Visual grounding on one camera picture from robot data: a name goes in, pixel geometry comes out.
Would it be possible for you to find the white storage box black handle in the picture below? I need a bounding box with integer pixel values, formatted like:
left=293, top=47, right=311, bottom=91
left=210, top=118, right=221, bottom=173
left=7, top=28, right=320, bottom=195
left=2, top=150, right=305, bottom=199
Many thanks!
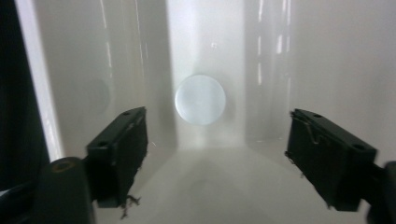
left=13, top=0, right=396, bottom=224

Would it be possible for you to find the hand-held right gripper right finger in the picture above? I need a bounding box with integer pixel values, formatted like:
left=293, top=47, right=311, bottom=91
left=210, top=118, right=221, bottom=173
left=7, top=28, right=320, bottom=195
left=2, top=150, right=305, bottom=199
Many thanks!
left=284, top=107, right=379, bottom=213

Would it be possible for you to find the small white bottle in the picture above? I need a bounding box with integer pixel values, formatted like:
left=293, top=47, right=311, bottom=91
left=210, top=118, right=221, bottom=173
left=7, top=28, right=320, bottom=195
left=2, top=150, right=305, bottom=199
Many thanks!
left=174, top=73, right=227, bottom=127

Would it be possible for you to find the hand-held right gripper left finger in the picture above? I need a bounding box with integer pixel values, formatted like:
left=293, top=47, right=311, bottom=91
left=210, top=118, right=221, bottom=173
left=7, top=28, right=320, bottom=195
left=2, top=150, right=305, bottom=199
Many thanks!
left=86, top=105, right=149, bottom=209

